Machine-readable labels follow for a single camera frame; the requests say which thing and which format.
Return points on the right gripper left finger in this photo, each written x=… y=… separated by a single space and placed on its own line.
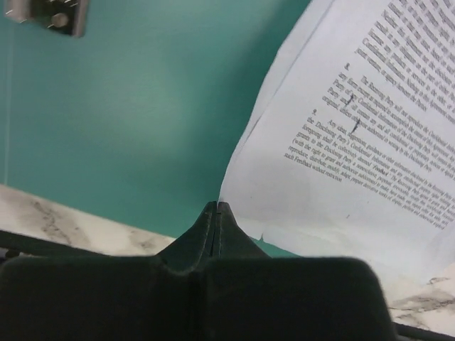
x=51 y=291

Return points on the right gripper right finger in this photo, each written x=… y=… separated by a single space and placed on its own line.
x=303 y=298

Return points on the printed paper sheets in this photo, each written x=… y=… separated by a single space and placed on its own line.
x=350 y=147

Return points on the teal file folder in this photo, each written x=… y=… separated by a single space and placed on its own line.
x=115 y=141

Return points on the metal folder clip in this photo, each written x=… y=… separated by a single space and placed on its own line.
x=66 y=17

